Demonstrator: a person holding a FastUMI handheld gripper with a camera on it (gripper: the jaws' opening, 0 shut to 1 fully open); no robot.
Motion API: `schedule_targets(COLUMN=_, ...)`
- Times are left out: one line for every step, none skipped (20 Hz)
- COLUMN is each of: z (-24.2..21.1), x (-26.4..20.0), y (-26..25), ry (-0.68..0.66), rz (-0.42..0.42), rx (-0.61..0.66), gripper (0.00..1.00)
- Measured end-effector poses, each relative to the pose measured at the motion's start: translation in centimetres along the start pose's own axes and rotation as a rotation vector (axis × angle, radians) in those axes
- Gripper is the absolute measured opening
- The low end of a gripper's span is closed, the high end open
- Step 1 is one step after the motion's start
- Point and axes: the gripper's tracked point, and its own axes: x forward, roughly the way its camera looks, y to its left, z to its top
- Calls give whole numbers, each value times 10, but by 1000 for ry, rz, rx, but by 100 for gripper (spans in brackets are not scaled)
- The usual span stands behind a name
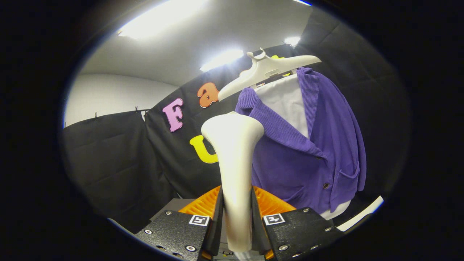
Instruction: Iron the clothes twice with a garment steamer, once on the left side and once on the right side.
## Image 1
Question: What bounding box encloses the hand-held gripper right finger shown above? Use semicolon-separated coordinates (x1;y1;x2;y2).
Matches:
250;186;343;261

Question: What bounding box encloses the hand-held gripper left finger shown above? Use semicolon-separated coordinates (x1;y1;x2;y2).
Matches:
136;186;225;261

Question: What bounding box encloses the purple jacket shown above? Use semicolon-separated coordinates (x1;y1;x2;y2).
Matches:
235;67;367;215

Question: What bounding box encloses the white garment steamer head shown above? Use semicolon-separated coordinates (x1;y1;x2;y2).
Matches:
201;112;265;253

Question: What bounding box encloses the white clothes hanger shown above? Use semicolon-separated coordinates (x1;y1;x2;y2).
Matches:
217;48;322;102

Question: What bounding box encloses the grey cabinet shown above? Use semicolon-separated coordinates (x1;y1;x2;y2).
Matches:
149;198;198;222

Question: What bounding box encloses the white box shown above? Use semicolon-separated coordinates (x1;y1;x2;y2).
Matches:
337;196;384;232

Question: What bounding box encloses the large ceiling light panel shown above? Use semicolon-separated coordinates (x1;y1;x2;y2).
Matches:
118;0;210;40

